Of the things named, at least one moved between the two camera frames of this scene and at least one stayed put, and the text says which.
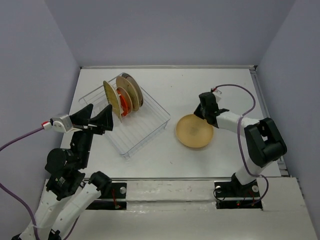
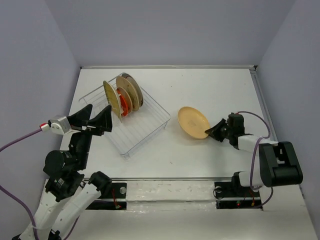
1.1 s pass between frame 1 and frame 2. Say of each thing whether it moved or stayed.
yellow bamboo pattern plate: stayed
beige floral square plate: stayed
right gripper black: moved
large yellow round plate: moved
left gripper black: stayed
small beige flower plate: stayed
